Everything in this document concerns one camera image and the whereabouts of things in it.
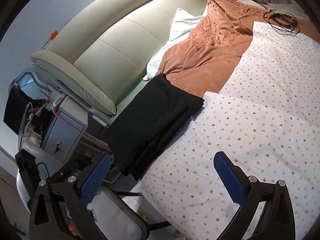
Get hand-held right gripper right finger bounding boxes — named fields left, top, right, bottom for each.
left=213, top=151, right=296, bottom=240

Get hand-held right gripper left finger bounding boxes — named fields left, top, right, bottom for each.
left=28, top=152, right=112, bottom=240

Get black pants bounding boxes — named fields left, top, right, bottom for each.
left=109, top=73, right=205, bottom=182

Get grey office chair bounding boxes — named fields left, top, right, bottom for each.
left=82, top=187, right=176, bottom=240

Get grey white nightstand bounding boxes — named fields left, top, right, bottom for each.
left=40, top=94, right=89, bottom=157

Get floral printed bed sheet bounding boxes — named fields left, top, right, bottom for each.
left=139, top=20, right=320, bottom=239

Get black device stand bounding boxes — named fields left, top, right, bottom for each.
left=14, top=148, right=48, bottom=201

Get black box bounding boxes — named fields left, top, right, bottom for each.
left=32, top=108, right=54, bottom=137

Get black monitor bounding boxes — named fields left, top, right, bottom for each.
left=3, top=85, right=29, bottom=136

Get light blue framed panel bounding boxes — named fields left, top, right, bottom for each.
left=10, top=69, right=41, bottom=98

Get cream padded headboard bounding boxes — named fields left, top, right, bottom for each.
left=30, top=0, right=209, bottom=117

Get brown blanket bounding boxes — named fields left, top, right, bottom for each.
left=156, top=0, right=269, bottom=98

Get mint green pillow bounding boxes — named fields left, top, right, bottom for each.
left=142, top=7, right=209, bottom=82

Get pale green mattress sheet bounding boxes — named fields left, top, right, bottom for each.
left=114, top=0, right=312, bottom=125

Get red cable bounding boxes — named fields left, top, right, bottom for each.
left=45, top=85, right=88, bottom=134

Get orange wall decoration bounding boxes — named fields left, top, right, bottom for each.
left=41, top=30, right=60, bottom=51

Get black cable bundle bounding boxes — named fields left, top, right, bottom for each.
left=262, top=9, right=302, bottom=37

